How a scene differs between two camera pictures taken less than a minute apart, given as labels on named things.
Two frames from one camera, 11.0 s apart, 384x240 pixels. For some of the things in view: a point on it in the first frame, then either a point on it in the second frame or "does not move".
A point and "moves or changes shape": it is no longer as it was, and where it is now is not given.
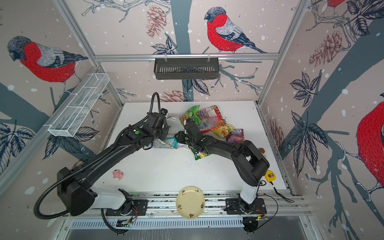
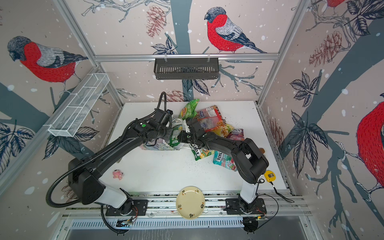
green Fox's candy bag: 199,155 does not move
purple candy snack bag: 237,135 does not move
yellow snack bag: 222,131 does not move
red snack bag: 210,118 does not move
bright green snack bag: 192,113 moves or changes shape
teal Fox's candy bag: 171,141 -> 224,159
